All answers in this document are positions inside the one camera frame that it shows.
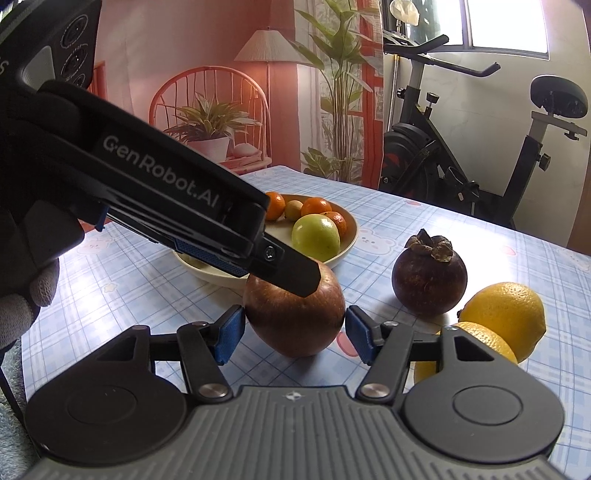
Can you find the person's left hand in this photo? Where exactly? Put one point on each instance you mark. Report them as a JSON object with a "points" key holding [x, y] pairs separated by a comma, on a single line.
{"points": [[27, 286]]}

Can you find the wooden cabinet panel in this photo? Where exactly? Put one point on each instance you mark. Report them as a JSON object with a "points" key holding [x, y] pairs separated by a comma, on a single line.
{"points": [[582, 240]]}

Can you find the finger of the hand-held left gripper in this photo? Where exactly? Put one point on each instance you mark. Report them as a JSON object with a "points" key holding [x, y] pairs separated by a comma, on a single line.
{"points": [[207, 257], [295, 277]]}

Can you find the blue plaid tablecloth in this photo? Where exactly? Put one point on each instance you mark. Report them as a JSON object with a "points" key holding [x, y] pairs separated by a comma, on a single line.
{"points": [[489, 240]]}

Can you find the small orange tangerine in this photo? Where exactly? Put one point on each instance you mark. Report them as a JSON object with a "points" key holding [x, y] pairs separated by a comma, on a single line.
{"points": [[316, 206], [340, 224], [276, 205]]}

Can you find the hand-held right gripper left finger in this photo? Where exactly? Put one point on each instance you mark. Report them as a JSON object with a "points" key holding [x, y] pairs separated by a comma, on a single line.
{"points": [[229, 336]]}

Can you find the printed wall poster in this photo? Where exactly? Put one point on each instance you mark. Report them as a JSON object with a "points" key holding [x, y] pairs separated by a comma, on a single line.
{"points": [[184, 46]]}

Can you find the small green apple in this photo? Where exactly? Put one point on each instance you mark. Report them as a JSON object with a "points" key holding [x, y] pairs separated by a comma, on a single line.
{"points": [[316, 237]]}

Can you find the black exercise bike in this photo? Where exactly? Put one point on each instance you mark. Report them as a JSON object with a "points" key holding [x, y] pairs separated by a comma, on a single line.
{"points": [[415, 152]]}

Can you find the white bag on pole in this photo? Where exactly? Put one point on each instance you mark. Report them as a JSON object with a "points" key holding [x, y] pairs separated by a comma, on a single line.
{"points": [[404, 11]]}

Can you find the brown longan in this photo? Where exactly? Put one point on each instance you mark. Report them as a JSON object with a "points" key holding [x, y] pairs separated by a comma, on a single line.
{"points": [[294, 210]]}

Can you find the yellow lemon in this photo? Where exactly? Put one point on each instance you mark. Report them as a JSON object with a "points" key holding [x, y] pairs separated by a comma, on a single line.
{"points": [[480, 338], [508, 311]]}

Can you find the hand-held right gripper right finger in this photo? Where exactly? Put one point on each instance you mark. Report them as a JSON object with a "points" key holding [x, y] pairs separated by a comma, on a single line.
{"points": [[358, 336]]}

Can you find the window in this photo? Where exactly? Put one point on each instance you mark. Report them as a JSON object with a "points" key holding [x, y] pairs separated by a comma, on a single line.
{"points": [[508, 25]]}

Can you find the red apple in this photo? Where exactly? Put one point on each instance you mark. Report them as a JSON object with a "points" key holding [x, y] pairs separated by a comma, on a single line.
{"points": [[295, 325]]}

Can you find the dark purple mangosteen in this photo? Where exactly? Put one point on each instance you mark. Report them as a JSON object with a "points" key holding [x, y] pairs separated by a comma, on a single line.
{"points": [[429, 284]]}

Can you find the cream round plate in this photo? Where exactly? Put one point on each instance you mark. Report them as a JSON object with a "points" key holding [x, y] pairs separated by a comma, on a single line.
{"points": [[345, 251]]}

